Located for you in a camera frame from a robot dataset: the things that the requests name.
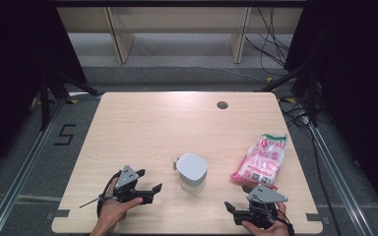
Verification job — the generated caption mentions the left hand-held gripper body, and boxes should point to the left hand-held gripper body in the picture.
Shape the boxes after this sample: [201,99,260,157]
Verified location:
[112,164,155,205]

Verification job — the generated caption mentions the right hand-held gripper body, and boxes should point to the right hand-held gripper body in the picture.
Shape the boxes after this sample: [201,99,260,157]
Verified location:
[233,184,289,229]

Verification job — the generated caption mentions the pink and white plastic bag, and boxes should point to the pink and white plastic bag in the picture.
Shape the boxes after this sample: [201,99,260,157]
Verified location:
[230,133,288,191]

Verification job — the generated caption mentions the white lidded plastic container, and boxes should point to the white lidded plastic container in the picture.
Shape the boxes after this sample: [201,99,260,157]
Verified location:
[172,152,209,195]

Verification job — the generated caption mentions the person's left hand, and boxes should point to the person's left hand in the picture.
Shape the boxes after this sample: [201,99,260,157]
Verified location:
[97,178,144,228]

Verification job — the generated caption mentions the person's right hand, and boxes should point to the person's right hand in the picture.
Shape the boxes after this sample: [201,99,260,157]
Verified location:
[240,202,289,236]

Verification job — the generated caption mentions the small grey tag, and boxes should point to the small grey tag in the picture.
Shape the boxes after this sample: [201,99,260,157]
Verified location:
[305,212,331,226]

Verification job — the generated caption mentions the black metal stand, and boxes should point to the black metal stand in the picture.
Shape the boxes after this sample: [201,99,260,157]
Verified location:
[255,55,320,128]
[38,67,103,132]

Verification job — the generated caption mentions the black curtain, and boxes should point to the black curtain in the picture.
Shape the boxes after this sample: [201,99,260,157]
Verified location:
[283,0,378,214]
[0,0,88,185]

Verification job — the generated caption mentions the light wooden shelf unit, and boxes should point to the light wooden shelf unit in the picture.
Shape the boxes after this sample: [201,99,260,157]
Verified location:
[56,6,304,65]

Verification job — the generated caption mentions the left hand-held gripper black cable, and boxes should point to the left hand-held gripper black cable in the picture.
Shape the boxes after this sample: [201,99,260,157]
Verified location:
[96,170,123,217]

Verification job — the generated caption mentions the hand-held gripper black cable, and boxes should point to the hand-held gripper black cable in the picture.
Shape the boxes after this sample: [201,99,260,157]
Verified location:
[96,170,123,217]
[275,209,296,236]

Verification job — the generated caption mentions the right hand-held gripper black cable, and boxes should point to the right hand-held gripper black cable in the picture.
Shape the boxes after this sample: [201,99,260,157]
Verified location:
[275,209,296,236]

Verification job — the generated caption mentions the black cable tie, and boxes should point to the black cable tie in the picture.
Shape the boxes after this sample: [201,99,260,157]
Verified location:
[79,195,107,209]

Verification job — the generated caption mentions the metal floor rail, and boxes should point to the metal floor rail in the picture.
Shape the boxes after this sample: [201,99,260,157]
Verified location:
[308,123,377,236]
[0,97,67,236]

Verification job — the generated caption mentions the grey table bracket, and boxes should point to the grey table bracket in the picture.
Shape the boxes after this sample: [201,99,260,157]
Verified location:
[45,208,71,221]

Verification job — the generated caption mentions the black floor cable tangle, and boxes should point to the black floor cable tangle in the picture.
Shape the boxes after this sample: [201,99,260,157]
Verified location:
[279,96,313,130]

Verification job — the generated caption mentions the hanging black cable bundle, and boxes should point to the hanging black cable bundle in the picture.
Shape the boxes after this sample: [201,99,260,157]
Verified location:
[244,7,292,77]

